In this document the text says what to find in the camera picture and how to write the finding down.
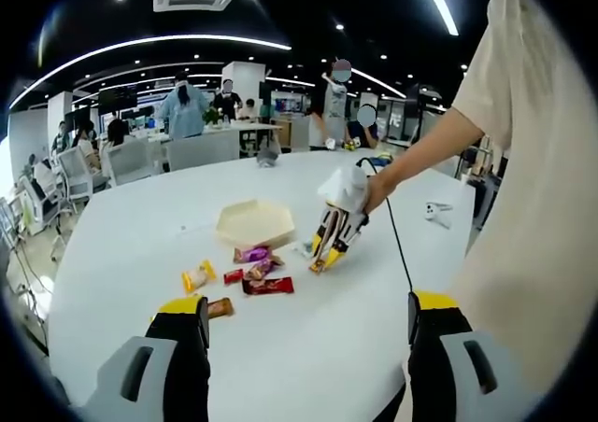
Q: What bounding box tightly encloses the pink purple snack packet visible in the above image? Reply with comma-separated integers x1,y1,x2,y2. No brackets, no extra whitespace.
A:
242,256,285,281

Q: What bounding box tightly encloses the person's right hand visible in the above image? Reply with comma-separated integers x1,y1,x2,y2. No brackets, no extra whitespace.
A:
363,172,398,218

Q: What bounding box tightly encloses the yellow cake snack packet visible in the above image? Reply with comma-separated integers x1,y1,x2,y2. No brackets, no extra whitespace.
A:
180,259,219,293

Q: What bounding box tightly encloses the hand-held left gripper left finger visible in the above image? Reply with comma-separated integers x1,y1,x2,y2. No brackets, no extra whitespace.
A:
77,294,211,422

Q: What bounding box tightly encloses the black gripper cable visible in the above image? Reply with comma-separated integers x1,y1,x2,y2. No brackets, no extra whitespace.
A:
355,157,415,297

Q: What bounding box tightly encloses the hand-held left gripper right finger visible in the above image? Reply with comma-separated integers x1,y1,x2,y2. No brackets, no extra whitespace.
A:
406,289,529,422

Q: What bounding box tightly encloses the black wall display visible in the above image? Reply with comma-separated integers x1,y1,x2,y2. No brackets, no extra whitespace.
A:
97,88,139,110

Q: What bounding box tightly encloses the white handheld controller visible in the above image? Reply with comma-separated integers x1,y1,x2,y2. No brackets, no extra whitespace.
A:
423,201,454,230

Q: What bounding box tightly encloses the brown snack packet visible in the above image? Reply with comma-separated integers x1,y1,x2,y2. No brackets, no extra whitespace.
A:
206,297,234,319

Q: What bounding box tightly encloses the beige hexagonal food container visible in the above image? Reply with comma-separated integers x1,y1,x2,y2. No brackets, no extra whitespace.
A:
214,197,296,248

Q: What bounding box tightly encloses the person in cream shirt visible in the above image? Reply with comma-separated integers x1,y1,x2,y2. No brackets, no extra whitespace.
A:
448,0,598,395

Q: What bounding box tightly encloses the white office chair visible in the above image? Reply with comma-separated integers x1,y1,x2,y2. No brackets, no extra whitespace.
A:
18,174,71,236
58,147,97,208
106,139,158,188

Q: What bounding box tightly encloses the long dark red snack packet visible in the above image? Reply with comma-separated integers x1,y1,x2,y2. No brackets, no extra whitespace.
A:
241,275,295,297

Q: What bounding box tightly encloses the grey tabletop object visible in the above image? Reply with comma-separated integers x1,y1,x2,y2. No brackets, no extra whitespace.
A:
256,147,280,169

